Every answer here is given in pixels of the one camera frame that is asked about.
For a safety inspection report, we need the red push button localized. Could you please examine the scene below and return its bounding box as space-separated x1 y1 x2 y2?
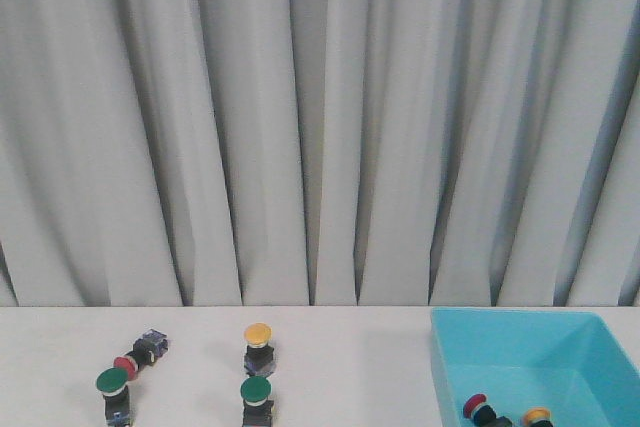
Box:
463 393 514 427
112 329 169 381

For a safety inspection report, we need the yellow push button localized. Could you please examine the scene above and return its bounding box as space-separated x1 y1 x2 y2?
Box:
522 407 554 427
244 323 276 378

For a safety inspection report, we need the blue plastic box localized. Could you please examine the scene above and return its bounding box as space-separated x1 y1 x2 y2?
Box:
430 307 639 426

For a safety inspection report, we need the grey pleated curtain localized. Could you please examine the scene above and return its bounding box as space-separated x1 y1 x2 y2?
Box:
1 0 639 307

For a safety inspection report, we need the green push button right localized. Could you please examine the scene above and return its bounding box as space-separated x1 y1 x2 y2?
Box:
240 376 274 427

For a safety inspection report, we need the green push button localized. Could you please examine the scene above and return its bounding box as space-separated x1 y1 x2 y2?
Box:
240 376 274 427
95 367 132 427

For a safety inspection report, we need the lying red push button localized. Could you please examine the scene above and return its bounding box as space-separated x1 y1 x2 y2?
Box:
112 329 169 381

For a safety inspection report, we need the green push button left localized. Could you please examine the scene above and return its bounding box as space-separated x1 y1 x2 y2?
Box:
95 367 132 427

